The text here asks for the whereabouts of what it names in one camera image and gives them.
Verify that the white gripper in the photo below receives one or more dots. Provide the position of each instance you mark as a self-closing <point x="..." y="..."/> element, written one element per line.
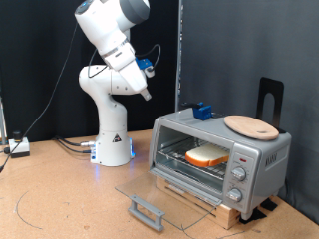
<point x="128" y="71"/>

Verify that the white bread slice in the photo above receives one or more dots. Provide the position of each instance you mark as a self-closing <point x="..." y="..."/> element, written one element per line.
<point x="206" y="154"/>

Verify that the silver oven knob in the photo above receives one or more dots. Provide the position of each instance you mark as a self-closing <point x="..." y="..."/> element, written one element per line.
<point x="239" y="173"/>
<point x="235" y="194"/>

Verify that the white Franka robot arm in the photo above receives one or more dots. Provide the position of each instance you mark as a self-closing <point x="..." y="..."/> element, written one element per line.
<point x="109" y="142"/>

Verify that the silver toaster oven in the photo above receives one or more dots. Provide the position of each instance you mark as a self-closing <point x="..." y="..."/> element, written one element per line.
<point x="262" y="156"/>

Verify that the vertical metal pole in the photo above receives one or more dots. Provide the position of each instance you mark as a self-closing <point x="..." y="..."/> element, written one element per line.
<point x="179" y="49"/>

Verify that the round wooden cutting board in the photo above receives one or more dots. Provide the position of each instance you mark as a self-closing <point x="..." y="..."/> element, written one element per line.
<point x="251" y="127"/>

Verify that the black metal bookend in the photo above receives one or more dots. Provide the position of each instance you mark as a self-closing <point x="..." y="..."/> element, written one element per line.
<point x="265" y="87"/>

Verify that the emergency stop button box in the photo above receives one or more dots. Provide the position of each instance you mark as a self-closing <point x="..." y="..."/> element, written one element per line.
<point x="19" y="146"/>

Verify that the slotted wooden block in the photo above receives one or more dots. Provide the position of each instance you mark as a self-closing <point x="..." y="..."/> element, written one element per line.
<point x="229" y="215"/>

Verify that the black foam pad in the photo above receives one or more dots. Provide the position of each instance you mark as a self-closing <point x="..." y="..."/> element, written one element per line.
<point x="269" y="204"/>
<point x="253" y="215"/>

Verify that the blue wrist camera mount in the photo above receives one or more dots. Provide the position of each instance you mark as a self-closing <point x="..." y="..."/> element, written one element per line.
<point x="143" y="63"/>

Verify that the metal frame post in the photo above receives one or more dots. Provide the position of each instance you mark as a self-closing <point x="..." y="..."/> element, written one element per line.
<point x="2" y="122"/>

